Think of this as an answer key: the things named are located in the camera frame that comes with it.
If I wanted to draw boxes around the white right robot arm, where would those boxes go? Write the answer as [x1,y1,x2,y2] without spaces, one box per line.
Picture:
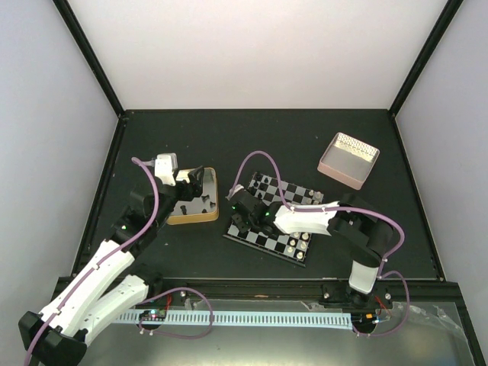
[228,185,405,307]

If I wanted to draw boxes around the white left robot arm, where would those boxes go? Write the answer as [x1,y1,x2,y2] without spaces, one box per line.
[18,160,204,365]

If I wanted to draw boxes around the yellow bear tin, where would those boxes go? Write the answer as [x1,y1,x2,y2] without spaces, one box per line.
[167,167,219,225]

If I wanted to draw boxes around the black white chessboard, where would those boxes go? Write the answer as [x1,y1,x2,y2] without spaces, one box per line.
[223,172,323,268]

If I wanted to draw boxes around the pink patterned tray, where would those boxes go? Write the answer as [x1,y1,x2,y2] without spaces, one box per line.
[317,132,380,191]

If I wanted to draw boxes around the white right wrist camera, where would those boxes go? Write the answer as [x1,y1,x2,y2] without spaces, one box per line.
[226,184,244,201]

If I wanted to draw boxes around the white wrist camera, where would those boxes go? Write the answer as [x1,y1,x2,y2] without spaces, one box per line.
[226,184,244,201]
[154,152,178,186]

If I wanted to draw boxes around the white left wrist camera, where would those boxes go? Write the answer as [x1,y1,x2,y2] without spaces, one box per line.
[154,152,178,186]

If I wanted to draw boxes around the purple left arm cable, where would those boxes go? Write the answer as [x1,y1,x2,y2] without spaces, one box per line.
[23,156,214,366]

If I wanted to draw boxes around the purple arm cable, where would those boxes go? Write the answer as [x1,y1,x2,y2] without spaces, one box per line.
[232,150,412,339]
[23,156,214,366]

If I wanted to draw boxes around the light blue slotted rail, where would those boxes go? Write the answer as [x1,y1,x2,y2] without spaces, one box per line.
[114,309,352,330]

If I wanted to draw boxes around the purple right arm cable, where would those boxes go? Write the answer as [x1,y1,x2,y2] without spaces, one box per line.
[232,150,412,339]

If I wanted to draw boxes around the black corner frame post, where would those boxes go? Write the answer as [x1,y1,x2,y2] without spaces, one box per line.
[53,0,124,117]

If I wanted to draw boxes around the black front mounting rail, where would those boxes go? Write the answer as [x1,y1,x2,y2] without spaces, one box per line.
[149,278,462,309]

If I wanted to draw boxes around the black right frame post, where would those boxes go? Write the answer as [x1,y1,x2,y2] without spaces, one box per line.
[389,0,464,117]

